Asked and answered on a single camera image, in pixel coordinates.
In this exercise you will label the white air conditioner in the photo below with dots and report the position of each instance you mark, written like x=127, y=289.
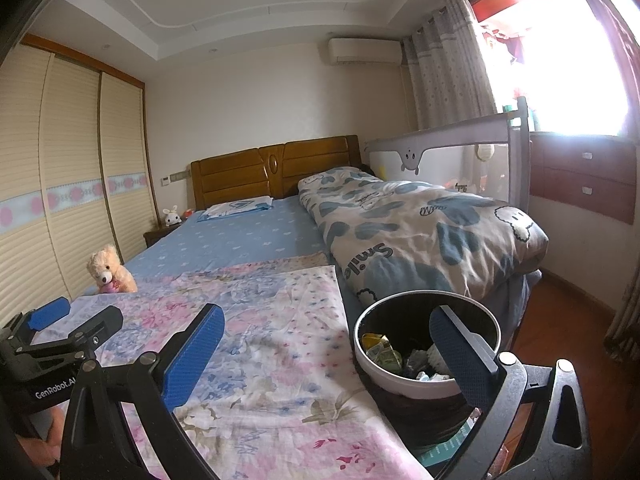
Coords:
x=365, y=50

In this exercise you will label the white black trash bin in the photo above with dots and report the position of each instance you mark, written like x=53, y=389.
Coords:
x=380, y=380

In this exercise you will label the red-brown drawer cabinet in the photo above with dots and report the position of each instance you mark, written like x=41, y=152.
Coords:
x=575, y=170

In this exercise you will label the wall switch panel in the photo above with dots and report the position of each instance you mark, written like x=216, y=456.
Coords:
x=177, y=177

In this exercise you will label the wooden nightstand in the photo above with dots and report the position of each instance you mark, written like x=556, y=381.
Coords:
x=157, y=236

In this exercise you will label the grey dotted curtain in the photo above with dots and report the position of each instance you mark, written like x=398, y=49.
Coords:
x=445, y=75

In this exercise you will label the bright window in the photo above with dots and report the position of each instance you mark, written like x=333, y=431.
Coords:
x=565, y=60

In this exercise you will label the person's left hand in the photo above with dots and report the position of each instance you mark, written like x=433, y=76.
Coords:
x=47, y=440

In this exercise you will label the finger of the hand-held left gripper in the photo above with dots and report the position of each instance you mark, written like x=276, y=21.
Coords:
x=47, y=312
x=102, y=325

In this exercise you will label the white green booklet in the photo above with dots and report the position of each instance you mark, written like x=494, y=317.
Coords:
x=445, y=447

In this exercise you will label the grey bed guard rail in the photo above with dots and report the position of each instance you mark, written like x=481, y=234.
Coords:
x=435, y=140

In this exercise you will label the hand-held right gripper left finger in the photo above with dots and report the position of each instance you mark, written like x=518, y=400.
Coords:
x=195, y=355

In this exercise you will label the beige teddy bear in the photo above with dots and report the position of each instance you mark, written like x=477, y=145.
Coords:
x=107, y=270

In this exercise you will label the cream slatted sliding wardrobe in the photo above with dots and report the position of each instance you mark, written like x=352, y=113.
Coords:
x=65, y=160

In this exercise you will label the white rabbit toy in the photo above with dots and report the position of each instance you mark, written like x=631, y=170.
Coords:
x=173, y=216

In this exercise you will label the white foam fruit net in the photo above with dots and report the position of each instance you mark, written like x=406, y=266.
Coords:
x=439, y=362

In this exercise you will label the white hanging toy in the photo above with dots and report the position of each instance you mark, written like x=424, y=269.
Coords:
x=486, y=152

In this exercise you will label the blue white pillow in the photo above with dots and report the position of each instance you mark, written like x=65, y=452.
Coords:
x=235, y=208

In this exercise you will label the grey quilt with blue hearts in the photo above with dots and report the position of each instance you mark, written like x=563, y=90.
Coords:
x=425, y=240

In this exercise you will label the pink floral sheet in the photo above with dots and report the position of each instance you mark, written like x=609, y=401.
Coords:
x=280, y=360

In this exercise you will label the yellow wrapper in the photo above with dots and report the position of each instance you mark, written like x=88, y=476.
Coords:
x=376, y=342

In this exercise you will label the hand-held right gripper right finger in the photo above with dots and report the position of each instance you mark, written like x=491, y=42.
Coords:
x=455, y=355

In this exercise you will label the blue dotted bed sheet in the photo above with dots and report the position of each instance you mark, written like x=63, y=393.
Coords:
x=240, y=240

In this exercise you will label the wooden headboard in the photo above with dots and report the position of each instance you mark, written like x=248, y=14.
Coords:
x=230, y=175

